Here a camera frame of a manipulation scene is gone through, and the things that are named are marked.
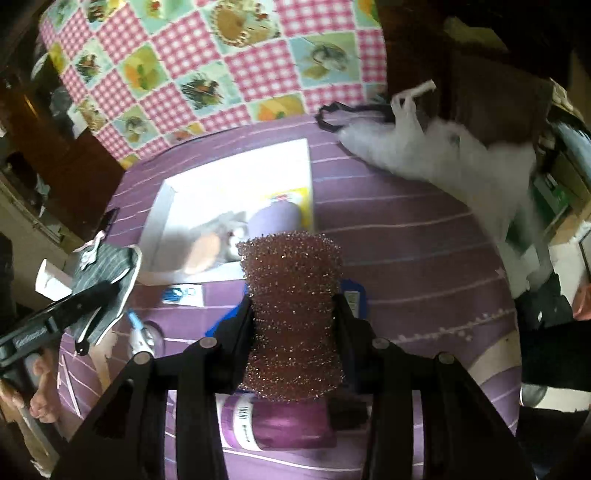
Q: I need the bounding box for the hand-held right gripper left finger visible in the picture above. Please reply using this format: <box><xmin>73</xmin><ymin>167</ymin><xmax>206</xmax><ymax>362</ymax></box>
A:
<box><xmin>51</xmin><ymin>293</ymin><xmax>257</xmax><ymax>480</ymax></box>

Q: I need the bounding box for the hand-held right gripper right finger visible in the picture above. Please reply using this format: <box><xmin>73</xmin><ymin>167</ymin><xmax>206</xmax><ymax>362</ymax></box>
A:
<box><xmin>332</xmin><ymin>291</ymin><xmax>536</xmax><ymax>480</ymax></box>

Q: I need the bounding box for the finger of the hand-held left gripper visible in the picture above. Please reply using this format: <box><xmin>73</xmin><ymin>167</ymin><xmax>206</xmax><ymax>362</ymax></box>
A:
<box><xmin>41</xmin><ymin>281</ymin><xmax>126</xmax><ymax>335</ymax></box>

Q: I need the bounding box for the grey plaid cloth pad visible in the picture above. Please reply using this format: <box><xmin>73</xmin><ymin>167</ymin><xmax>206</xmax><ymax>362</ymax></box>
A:
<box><xmin>198</xmin><ymin>210</ymin><xmax>252</xmax><ymax>265</ymax></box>
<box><xmin>69</xmin><ymin>244</ymin><xmax>141</xmax><ymax>356</ymax></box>

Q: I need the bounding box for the blue printed packet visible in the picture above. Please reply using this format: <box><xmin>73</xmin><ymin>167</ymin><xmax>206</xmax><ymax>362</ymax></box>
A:
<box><xmin>205</xmin><ymin>279</ymin><xmax>369</xmax><ymax>337</ymax></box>

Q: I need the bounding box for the pink glitter scrubber sponge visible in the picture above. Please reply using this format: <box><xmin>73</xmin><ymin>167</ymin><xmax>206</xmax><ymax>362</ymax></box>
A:
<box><xmin>236</xmin><ymin>232</ymin><xmax>346</xmax><ymax>402</ymax></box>

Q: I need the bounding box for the purple cloth pack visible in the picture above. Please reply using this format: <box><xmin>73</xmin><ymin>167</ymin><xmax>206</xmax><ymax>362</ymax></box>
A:
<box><xmin>217</xmin><ymin>390</ymin><xmax>370</xmax><ymax>450</ymax></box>

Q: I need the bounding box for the orange makeup puff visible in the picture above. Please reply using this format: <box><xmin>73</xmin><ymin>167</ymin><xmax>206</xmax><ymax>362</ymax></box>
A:
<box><xmin>185</xmin><ymin>233</ymin><xmax>222</xmax><ymax>274</ymax></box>

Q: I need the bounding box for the purple makeup puff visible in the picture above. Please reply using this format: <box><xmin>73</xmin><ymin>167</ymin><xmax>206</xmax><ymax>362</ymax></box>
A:
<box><xmin>249</xmin><ymin>202</ymin><xmax>309</xmax><ymax>238</ymax></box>

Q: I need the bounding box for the yellow sponge pack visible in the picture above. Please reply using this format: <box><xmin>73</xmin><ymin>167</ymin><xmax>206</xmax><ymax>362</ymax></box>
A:
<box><xmin>259</xmin><ymin>187</ymin><xmax>315</xmax><ymax>232</ymax></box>

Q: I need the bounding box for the white shallow cardboard box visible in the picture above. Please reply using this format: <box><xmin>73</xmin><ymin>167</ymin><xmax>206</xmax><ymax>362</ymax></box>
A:
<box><xmin>139</xmin><ymin>137</ymin><xmax>317</xmax><ymax>286</ymax></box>

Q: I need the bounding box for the person's left hand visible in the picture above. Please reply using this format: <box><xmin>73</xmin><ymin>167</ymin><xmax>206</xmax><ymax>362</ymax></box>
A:
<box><xmin>0</xmin><ymin>353</ymin><xmax>65</xmax><ymax>423</ymax></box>

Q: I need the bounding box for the small blue white packet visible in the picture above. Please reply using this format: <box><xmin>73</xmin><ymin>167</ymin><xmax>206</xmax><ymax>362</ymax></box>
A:
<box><xmin>161</xmin><ymin>284</ymin><xmax>204</xmax><ymax>308</ymax></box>

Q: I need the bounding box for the black phone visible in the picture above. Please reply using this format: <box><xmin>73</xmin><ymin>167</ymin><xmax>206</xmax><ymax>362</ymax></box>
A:
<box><xmin>95</xmin><ymin>208</ymin><xmax>120</xmax><ymax>241</ymax></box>

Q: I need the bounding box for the purple striped tablecloth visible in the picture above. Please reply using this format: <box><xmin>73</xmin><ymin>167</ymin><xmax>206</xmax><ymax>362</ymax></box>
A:
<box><xmin>58</xmin><ymin>113</ymin><xmax>525</xmax><ymax>480</ymax></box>

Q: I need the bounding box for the person's black clothing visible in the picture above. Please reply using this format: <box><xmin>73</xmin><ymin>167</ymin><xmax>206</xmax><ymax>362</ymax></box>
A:
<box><xmin>515</xmin><ymin>277</ymin><xmax>591</xmax><ymax>411</ymax></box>

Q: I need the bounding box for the white plastic bag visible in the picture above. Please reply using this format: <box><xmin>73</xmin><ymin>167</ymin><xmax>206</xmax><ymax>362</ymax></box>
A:
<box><xmin>339</xmin><ymin>80</ymin><xmax>552</xmax><ymax>296</ymax></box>

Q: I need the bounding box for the green cardboard box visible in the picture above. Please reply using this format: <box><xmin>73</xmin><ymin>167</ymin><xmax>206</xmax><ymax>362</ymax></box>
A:
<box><xmin>531</xmin><ymin>173</ymin><xmax>571</xmax><ymax>222</ymax></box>

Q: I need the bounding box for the pink checked printed cloth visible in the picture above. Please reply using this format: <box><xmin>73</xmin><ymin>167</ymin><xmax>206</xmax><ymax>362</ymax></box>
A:
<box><xmin>39</xmin><ymin>0</ymin><xmax>389</xmax><ymax>169</ymax></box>

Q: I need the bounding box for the dark wooden cabinet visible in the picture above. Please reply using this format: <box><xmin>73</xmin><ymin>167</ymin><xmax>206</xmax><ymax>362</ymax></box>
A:
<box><xmin>0</xmin><ymin>0</ymin><xmax>555</xmax><ymax>232</ymax></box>

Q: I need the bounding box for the black strap holder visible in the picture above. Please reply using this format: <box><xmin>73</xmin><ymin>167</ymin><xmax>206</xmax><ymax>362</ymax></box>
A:
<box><xmin>315</xmin><ymin>102</ymin><xmax>393</xmax><ymax>134</ymax></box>

